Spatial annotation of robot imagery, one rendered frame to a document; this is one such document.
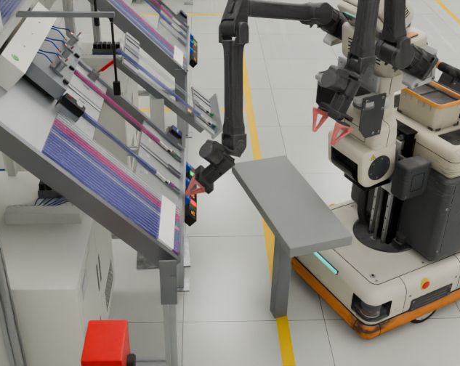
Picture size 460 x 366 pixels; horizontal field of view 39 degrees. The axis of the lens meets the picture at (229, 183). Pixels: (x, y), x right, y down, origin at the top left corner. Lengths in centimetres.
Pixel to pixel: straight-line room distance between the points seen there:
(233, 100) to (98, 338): 92
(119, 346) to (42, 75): 87
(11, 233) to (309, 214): 105
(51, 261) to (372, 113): 118
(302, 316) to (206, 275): 49
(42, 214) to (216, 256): 108
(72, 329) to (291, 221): 84
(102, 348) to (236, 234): 174
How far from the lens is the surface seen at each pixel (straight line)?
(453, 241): 280
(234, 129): 218
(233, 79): 216
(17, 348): 223
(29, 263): 220
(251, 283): 300
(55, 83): 207
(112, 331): 169
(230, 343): 273
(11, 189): 259
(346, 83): 202
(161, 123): 278
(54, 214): 234
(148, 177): 219
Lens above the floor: 196
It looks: 32 degrees down
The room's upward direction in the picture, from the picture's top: 1 degrees clockwise
